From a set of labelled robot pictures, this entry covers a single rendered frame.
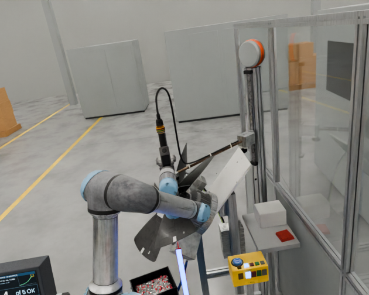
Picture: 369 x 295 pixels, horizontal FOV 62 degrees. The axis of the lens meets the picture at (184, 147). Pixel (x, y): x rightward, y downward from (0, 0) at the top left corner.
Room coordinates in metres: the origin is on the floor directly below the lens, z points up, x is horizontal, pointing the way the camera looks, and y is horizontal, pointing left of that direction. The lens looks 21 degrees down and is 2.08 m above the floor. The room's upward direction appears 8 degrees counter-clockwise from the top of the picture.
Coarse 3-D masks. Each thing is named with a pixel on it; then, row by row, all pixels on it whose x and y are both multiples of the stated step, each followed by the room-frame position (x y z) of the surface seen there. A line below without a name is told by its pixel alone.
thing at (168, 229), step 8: (160, 224) 1.33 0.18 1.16; (168, 224) 1.31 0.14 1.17; (176, 224) 1.29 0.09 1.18; (184, 224) 1.28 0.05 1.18; (192, 224) 1.26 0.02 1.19; (160, 232) 1.28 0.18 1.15; (168, 232) 1.26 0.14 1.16; (176, 232) 1.24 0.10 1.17; (192, 232) 1.20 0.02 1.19; (160, 240) 1.24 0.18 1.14; (168, 240) 1.21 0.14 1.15; (176, 240) 1.19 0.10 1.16
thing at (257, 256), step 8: (232, 256) 1.13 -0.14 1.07; (240, 256) 1.13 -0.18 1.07; (248, 256) 1.12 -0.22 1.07; (256, 256) 1.11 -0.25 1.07; (232, 264) 1.08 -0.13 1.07; (248, 264) 1.07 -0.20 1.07; (264, 264) 1.06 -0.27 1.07; (232, 272) 1.05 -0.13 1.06; (240, 272) 1.04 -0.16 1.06; (256, 272) 1.05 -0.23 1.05; (232, 280) 1.07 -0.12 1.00; (240, 280) 1.04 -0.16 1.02; (248, 280) 1.04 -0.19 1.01; (256, 280) 1.04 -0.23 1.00; (264, 280) 1.05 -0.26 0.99
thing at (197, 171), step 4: (212, 156) 1.49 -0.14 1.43; (204, 160) 1.41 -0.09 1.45; (208, 160) 1.48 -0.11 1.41; (200, 164) 1.40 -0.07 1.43; (204, 164) 1.48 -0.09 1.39; (208, 164) 1.53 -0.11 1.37; (196, 168) 1.35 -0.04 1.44; (200, 168) 1.47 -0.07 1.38; (204, 168) 1.52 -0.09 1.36; (192, 172) 1.41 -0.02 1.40; (196, 172) 1.48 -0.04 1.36; (200, 172) 1.51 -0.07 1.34; (188, 176) 1.42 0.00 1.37; (192, 176) 1.48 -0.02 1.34; (196, 176) 1.51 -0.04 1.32; (184, 180) 1.45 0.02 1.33; (188, 180) 1.48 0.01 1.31; (192, 180) 1.51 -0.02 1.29; (180, 184) 1.46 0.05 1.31; (184, 184) 1.50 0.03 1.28; (188, 184) 1.52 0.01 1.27
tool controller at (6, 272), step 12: (0, 264) 1.11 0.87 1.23; (12, 264) 1.09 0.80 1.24; (24, 264) 1.08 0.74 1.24; (36, 264) 1.06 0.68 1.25; (48, 264) 1.10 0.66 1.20; (0, 276) 1.02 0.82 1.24; (12, 276) 1.02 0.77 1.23; (24, 276) 1.02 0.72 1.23; (36, 276) 1.02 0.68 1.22; (48, 276) 1.07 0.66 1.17; (0, 288) 1.01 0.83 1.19; (12, 288) 1.01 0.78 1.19; (24, 288) 1.01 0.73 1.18; (36, 288) 1.01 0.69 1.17; (48, 288) 1.04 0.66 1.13
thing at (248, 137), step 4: (244, 132) 1.85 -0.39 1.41; (248, 132) 1.83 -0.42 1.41; (252, 132) 1.82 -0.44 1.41; (240, 136) 1.79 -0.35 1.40; (244, 136) 1.77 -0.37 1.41; (248, 136) 1.78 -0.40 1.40; (252, 136) 1.80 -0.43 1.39; (240, 140) 1.80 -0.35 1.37; (244, 140) 1.77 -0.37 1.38; (248, 140) 1.78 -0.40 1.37; (252, 140) 1.80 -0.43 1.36; (240, 144) 1.80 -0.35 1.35; (244, 144) 1.77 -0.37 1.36; (248, 144) 1.78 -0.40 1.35; (252, 144) 1.80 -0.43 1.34
